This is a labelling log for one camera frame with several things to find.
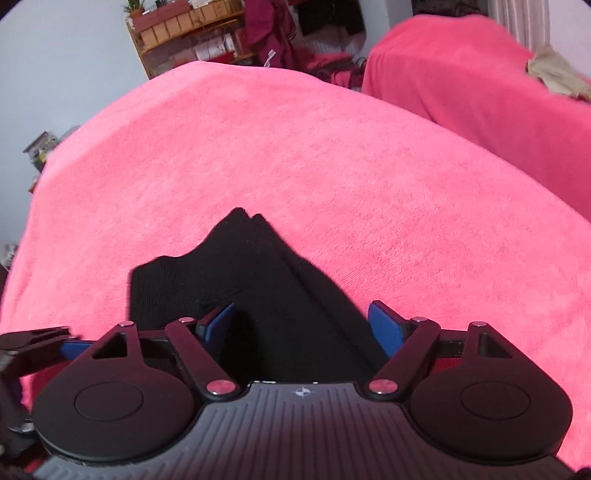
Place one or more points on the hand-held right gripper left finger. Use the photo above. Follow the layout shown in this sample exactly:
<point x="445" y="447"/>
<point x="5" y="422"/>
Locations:
<point x="217" y="325"/>

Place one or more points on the pink patterned curtain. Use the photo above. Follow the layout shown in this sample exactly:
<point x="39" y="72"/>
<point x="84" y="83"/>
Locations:
<point x="519" y="23"/>

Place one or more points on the potted plant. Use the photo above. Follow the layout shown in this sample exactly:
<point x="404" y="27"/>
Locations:
<point x="135" y="7"/>

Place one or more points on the wooden shelf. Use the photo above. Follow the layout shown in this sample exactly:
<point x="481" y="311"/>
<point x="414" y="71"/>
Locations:
<point x="184" y="41"/>

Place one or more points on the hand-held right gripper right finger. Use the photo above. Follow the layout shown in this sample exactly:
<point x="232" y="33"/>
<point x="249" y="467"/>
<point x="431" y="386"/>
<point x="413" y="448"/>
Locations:
<point x="387" y="327"/>

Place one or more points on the beige cloth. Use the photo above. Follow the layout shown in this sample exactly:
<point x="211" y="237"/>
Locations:
<point x="554" y="74"/>

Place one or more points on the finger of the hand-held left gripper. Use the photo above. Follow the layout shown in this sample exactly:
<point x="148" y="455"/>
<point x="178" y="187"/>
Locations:
<point x="74" y="348"/>
<point x="16" y="406"/>

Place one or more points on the red bed blanket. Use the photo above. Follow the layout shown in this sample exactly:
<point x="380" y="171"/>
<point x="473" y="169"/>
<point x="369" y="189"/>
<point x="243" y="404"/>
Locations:
<point x="461" y="92"/>

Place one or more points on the black knit pants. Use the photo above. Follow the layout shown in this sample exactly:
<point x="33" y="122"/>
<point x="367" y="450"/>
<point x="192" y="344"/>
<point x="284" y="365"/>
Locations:
<point x="286" y="295"/>

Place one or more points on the dark red hanging clothes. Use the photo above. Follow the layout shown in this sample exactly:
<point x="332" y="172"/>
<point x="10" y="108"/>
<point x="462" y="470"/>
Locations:
<point x="277" y="37"/>

